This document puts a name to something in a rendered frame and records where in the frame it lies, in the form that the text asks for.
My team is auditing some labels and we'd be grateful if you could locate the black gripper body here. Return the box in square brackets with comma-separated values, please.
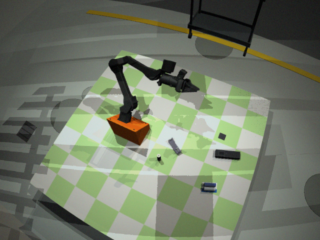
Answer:
[168, 76, 190, 93]

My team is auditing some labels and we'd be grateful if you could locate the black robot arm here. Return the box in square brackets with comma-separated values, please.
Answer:
[108, 56, 187, 124]

